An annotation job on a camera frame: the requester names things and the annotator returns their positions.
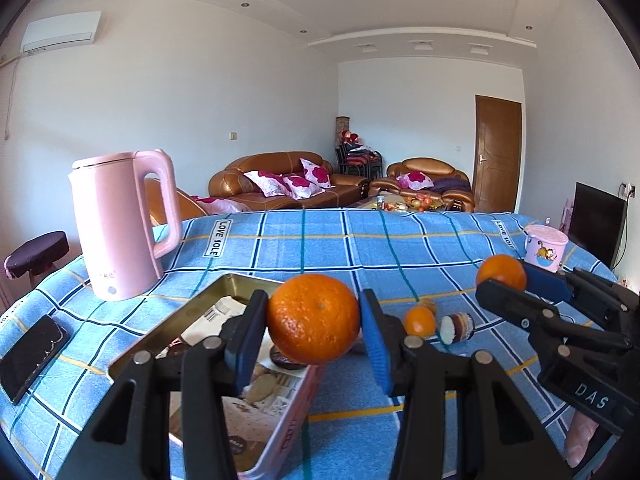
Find brown wooden door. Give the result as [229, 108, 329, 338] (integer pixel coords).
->
[472, 95, 523, 213]

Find purple blanket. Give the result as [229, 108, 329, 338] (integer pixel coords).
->
[432, 176, 471, 193]

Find stacked dark chairs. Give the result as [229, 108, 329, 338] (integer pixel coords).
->
[334, 141, 385, 181]

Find pink tin box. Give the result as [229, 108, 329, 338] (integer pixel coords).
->
[106, 272, 326, 476]

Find pink lidded plastic cup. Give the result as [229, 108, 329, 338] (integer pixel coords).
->
[523, 225, 570, 274]

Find large orange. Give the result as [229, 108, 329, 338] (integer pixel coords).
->
[266, 274, 360, 366]

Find coffee table with fruit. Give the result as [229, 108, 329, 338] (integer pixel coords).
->
[355, 192, 463, 212]

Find pink electric kettle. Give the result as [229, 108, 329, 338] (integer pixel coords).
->
[68, 149, 183, 302]

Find small orange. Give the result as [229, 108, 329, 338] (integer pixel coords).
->
[404, 306, 437, 338]
[476, 255, 527, 293]

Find blue plaid tablecloth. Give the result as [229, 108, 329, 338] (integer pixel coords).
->
[0, 208, 640, 480]

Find dark round pastry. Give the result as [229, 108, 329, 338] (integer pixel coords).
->
[270, 345, 309, 372]

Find white air conditioner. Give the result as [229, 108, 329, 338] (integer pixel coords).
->
[21, 11, 102, 54]

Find layered cake roll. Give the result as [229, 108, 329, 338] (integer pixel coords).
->
[439, 312, 477, 346]

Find brown leather armchair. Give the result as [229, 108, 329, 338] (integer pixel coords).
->
[370, 157, 476, 213]

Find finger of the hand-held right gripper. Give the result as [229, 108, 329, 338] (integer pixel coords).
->
[475, 279, 633, 356]
[522, 262, 640, 333]

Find white printed leaflet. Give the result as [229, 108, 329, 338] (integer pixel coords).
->
[167, 295, 308, 471]

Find black television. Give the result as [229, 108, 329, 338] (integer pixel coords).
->
[570, 182, 628, 268]

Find white floral pillow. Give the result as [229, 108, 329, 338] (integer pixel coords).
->
[300, 158, 335, 188]
[397, 171, 433, 191]
[243, 170, 291, 197]
[282, 174, 323, 200]

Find air conditioner hose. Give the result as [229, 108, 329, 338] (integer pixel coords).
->
[2, 55, 23, 141]

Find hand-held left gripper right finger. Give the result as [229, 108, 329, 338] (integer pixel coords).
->
[358, 289, 576, 480]

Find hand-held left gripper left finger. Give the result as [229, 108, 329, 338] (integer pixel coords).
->
[59, 289, 271, 480]

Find black smartphone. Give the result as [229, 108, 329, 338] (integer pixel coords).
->
[0, 314, 71, 406]

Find purple cushioned stool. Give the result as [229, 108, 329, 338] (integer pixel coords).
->
[4, 231, 70, 288]

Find long brown leather sofa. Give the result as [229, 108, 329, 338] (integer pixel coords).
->
[208, 151, 371, 211]

